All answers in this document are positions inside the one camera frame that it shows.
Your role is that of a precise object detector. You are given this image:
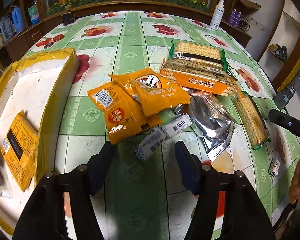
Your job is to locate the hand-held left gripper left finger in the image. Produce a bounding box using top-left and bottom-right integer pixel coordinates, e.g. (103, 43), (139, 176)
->
(12, 141), (115, 240)

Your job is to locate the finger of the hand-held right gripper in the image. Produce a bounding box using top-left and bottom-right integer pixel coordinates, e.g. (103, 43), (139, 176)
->
(268, 108), (300, 144)

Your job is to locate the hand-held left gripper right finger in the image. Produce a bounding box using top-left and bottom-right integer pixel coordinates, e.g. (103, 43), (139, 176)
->
(174, 141), (275, 240)

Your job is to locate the white milk candy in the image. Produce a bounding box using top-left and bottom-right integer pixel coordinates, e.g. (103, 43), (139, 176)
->
(162, 114), (193, 138)
(134, 127), (166, 162)
(268, 157), (281, 180)

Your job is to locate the orange snack packet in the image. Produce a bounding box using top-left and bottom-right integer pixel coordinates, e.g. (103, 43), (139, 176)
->
(108, 67), (177, 100)
(130, 79), (192, 117)
(87, 81), (163, 145)

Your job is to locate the orange cracker packet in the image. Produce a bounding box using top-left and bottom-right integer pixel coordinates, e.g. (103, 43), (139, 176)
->
(0, 110), (39, 192)
(160, 58), (242, 98)

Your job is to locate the person's right hand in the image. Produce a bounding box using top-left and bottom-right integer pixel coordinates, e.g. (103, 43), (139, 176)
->
(289, 158), (300, 205)

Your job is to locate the green cracker packet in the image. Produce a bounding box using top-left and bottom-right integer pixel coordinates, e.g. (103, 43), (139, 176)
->
(168, 41), (227, 71)
(236, 94), (270, 151)

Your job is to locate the silver foil packet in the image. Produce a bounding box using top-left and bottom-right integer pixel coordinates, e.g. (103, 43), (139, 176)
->
(172, 91), (238, 162)

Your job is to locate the purple bottle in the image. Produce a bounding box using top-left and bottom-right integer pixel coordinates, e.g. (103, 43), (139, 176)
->
(229, 9), (242, 28)

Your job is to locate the fruit print tablecloth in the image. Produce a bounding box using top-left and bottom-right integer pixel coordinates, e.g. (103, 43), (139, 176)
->
(22, 11), (294, 240)

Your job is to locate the white spray bottle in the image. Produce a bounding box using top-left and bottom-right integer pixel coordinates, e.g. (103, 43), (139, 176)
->
(209, 4), (226, 31)

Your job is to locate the wooden shelf cabinet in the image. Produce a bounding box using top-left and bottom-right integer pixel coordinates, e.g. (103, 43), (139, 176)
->
(0, 0), (47, 64)

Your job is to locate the small black box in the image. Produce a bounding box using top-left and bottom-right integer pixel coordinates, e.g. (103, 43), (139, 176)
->
(62, 10), (76, 26)

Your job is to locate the green blue plastic bag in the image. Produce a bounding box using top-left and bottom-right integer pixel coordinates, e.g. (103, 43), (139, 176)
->
(27, 2), (41, 26)

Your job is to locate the grey water jug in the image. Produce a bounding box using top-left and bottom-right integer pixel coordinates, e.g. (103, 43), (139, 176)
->
(0, 17), (15, 41)

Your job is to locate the blue thermos jug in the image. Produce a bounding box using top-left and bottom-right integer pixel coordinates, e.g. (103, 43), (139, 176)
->
(11, 5), (25, 33)

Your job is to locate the grey ribbed bracket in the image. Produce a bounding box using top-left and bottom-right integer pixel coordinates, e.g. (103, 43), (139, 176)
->
(274, 67), (300, 110)

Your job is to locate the coiled cable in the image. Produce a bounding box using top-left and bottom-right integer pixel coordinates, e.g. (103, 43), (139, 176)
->
(239, 17), (251, 32)

